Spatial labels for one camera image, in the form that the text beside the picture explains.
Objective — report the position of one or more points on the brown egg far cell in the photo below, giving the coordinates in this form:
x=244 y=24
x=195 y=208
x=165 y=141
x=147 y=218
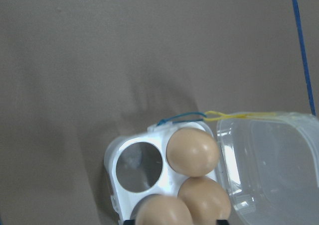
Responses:
x=192 y=152

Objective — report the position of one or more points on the yellow and blue rubber bands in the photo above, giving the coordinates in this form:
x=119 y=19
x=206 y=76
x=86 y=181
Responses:
x=211 y=116

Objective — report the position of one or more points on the brown egg from bowl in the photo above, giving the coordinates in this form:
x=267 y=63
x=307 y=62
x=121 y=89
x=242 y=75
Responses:
x=163 y=210

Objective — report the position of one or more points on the brown egg cell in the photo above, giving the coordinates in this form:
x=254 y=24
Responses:
x=206 y=200
x=192 y=152

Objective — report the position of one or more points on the clear plastic egg box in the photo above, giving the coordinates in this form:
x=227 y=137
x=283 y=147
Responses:
x=268 y=166

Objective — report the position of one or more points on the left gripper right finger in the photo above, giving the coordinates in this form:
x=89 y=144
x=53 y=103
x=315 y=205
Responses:
x=222 y=222

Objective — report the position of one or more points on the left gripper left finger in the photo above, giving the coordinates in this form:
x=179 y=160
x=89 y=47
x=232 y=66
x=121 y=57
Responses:
x=129 y=222

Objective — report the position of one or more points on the brown egg near cell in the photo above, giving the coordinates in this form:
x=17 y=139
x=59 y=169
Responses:
x=206 y=200

